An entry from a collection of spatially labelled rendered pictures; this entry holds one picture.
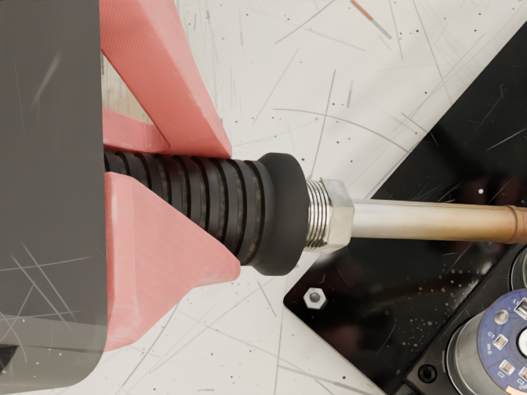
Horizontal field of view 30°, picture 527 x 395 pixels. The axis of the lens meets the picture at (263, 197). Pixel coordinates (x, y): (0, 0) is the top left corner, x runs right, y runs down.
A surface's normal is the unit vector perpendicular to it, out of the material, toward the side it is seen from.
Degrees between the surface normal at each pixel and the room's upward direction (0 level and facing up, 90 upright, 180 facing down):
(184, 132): 87
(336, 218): 38
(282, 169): 31
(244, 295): 0
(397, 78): 0
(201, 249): 81
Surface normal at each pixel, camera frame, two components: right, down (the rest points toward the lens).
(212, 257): 0.98, -0.11
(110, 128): 0.62, -0.24
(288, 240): -0.26, 0.33
